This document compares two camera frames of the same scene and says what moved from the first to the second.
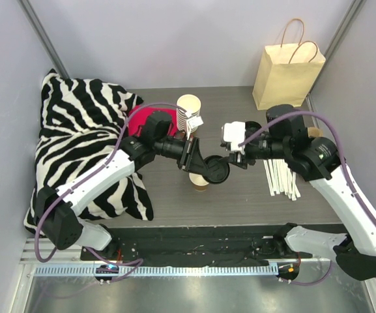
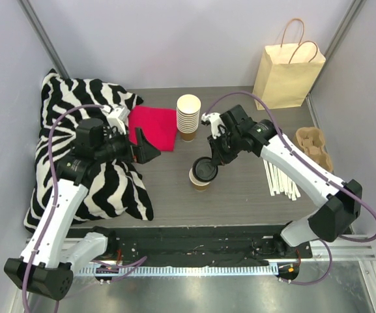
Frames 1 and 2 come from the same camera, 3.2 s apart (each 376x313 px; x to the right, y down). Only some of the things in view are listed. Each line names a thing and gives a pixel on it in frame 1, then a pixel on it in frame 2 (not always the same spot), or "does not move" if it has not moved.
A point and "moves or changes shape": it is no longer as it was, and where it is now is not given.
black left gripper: (189, 154) → (135, 151)
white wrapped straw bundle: (281, 178) does not move
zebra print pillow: (80, 121) does not move
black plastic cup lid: (218, 170) moves or changes shape
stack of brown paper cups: (191, 104) does not move
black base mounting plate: (238, 242) does not move
